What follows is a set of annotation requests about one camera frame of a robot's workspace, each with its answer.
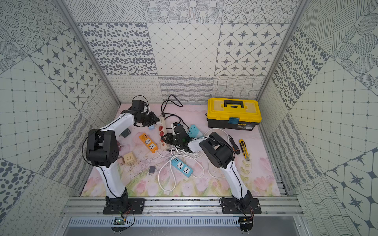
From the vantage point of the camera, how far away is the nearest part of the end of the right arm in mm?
796

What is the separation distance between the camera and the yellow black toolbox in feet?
3.09

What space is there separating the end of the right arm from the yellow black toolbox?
0.22 meters
